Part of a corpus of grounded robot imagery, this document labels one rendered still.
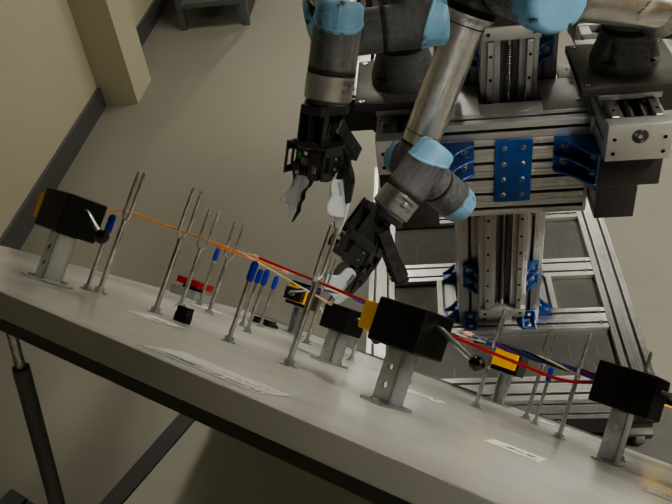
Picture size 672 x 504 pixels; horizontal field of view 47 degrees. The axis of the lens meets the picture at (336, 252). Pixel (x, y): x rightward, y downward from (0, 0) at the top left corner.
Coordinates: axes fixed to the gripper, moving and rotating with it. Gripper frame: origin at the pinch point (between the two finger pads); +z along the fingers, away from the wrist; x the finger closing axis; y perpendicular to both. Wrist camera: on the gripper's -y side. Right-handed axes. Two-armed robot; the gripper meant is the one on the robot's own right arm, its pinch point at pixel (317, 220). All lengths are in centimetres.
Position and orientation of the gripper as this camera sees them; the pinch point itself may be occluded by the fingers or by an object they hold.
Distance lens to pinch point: 128.2
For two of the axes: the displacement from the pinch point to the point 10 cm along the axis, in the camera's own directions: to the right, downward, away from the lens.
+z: -1.4, 9.4, 3.2
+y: -4.6, 2.3, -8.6
